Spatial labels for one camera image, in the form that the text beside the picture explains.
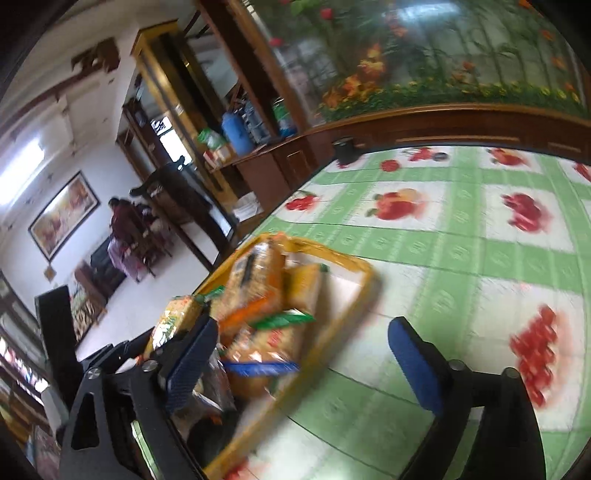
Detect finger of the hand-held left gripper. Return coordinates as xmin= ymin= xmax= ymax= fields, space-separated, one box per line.
xmin=76 ymin=339 xmax=155 ymax=370
xmin=34 ymin=285 xmax=79 ymax=398

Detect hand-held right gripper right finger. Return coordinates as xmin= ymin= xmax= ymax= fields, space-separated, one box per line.
xmin=388 ymin=316 xmax=548 ymax=480

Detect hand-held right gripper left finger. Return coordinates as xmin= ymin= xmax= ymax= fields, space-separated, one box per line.
xmin=58 ymin=316 xmax=220 ymax=480

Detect clear bag of dark snack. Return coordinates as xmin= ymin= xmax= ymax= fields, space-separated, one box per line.
xmin=194 ymin=351 xmax=236 ymax=416

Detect blue edged cracker packet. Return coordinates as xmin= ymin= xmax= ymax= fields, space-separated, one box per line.
xmin=224 ymin=355 xmax=301 ymax=398

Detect yellow rimmed white box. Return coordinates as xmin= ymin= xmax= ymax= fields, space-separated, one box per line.
xmin=189 ymin=233 xmax=382 ymax=480

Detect green striped cracker packet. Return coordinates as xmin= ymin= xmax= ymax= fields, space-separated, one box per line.
xmin=217 ymin=309 xmax=317 ymax=365

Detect orange cracker packet black label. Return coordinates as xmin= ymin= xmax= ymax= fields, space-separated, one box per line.
xmin=226 ymin=240 xmax=287 ymax=319

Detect yellow green cracker packet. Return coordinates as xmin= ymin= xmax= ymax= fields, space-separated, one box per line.
xmin=281 ymin=263 xmax=331 ymax=315

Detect green fruit print tablecloth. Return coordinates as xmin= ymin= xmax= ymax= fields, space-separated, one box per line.
xmin=198 ymin=145 xmax=591 ymax=480

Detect dark wooden chair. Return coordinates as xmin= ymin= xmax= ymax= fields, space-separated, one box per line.
xmin=129 ymin=156 xmax=241 ymax=273

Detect white bucket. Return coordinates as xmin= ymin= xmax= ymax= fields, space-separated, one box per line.
xmin=231 ymin=194 xmax=264 ymax=222

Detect small black holder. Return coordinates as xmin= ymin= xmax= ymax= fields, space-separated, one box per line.
xmin=333 ymin=137 xmax=362 ymax=167

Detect small orange white carton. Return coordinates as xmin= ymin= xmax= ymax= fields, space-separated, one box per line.
xmin=205 ymin=145 xmax=234 ymax=167

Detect brown wooden cabinet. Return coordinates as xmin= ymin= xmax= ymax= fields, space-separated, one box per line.
xmin=208 ymin=134 xmax=319 ymax=217

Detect green white bag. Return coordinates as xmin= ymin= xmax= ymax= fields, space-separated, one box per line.
xmin=198 ymin=128 xmax=227 ymax=149

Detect blue thermos jug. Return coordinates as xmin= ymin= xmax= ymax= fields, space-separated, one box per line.
xmin=222 ymin=112 xmax=254 ymax=155

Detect large clear water bottle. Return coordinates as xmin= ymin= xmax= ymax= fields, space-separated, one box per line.
xmin=242 ymin=99 xmax=271 ymax=141

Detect green label plastic bottle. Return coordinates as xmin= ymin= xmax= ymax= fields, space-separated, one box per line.
xmin=272 ymin=99 xmax=296 ymax=138

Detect glass panel with artificial flowers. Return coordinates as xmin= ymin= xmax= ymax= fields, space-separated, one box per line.
xmin=249 ymin=0 xmax=587 ymax=123

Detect framed wall painting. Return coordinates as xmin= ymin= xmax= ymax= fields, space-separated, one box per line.
xmin=28 ymin=170 xmax=101 ymax=263

